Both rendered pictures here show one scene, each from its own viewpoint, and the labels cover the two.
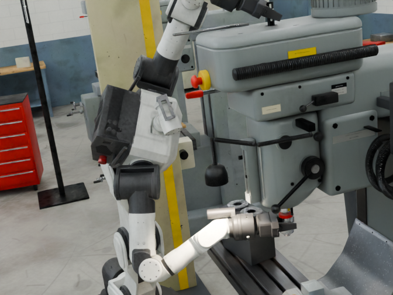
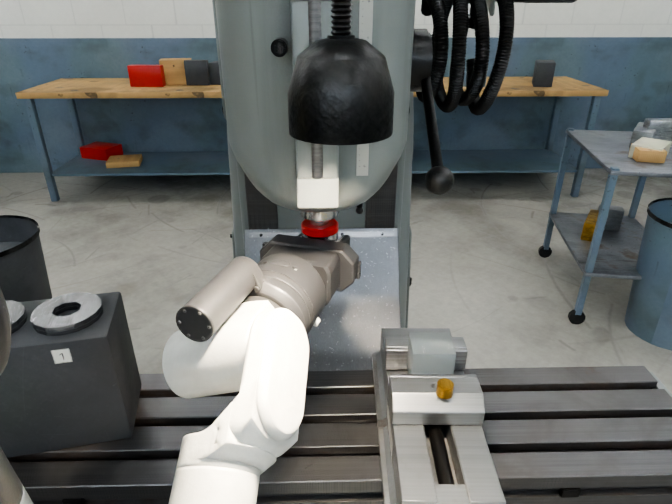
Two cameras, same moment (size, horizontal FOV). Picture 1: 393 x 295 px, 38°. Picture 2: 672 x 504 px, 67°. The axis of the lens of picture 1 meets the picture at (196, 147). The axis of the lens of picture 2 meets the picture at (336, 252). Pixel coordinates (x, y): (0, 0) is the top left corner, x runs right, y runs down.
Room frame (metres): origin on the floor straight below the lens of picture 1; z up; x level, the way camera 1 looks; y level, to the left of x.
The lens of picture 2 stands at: (1.56, 0.29, 1.52)
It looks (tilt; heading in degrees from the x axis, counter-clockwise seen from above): 27 degrees down; 284
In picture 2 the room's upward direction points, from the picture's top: straight up
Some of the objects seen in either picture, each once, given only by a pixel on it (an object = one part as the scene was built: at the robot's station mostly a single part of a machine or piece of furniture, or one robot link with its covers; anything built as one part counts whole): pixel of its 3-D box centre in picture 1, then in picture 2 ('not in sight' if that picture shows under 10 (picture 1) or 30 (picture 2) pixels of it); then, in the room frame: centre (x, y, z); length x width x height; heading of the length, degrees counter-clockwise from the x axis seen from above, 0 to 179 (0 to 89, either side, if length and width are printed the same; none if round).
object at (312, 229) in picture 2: (285, 214); (319, 226); (1.73, -0.27, 1.26); 0.05 x 0.05 x 0.01
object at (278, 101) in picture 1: (288, 91); not in sight; (1.74, -0.31, 1.68); 0.34 x 0.24 x 0.10; 106
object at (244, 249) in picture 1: (246, 229); (46, 370); (2.12, -0.16, 1.04); 0.22 x 0.12 x 0.20; 27
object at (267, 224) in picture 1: (259, 226); (294, 282); (1.73, -0.18, 1.23); 0.13 x 0.12 x 0.10; 178
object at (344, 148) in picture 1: (334, 144); not in sight; (1.78, -0.46, 1.47); 0.24 x 0.19 x 0.26; 16
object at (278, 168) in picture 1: (282, 155); (318, 51); (1.73, -0.27, 1.47); 0.21 x 0.19 x 0.32; 16
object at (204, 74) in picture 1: (204, 80); not in sight; (1.66, -0.05, 1.76); 0.06 x 0.02 x 0.06; 16
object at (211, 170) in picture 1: (216, 172); (340, 85); (1.65, -0.05, 1.47); 0.07 x 0.07 x 0.06
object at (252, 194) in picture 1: (250, 170); (316, 92); (1.70, -0.16, 1.44); 0.04 x 0.04 x 0.21; 16
